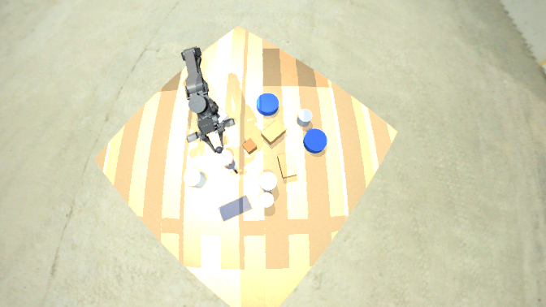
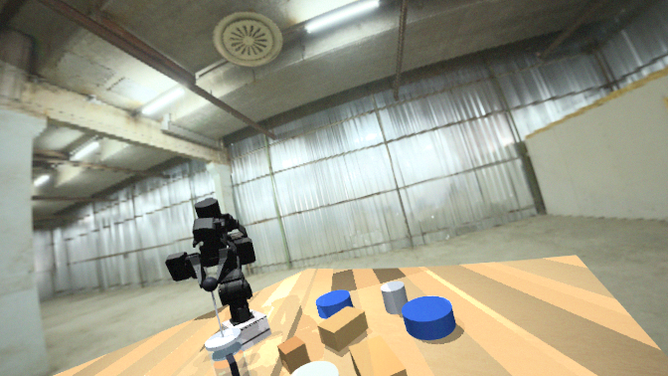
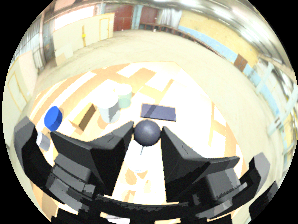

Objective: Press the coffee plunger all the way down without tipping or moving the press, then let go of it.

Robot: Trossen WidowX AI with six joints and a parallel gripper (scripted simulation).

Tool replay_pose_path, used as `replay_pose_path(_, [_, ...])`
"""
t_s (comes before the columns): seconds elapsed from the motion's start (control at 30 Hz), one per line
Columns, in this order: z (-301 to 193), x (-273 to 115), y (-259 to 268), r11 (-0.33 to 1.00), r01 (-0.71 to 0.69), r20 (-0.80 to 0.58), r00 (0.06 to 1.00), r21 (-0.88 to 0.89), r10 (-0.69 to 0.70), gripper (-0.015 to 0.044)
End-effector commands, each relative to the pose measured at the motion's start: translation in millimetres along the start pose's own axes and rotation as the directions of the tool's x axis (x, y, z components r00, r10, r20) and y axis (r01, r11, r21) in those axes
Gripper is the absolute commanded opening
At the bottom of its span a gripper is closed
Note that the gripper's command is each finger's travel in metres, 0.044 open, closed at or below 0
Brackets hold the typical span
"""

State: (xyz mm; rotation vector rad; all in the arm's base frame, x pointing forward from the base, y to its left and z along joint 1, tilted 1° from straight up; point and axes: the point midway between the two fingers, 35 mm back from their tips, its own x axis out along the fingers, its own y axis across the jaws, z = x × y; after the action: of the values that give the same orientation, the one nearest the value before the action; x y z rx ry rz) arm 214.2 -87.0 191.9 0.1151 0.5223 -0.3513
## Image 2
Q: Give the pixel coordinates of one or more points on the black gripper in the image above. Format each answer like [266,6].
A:
[182,266]

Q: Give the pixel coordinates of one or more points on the tan rectangular block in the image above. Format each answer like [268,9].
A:
[373,357]
[341,328]

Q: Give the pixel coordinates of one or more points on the blue cylinder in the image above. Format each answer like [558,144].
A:
[332,302]
[428,317]

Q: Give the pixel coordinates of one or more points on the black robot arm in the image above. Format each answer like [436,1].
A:
[234,290]

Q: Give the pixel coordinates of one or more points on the small tan cube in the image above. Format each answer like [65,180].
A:
[293,354]

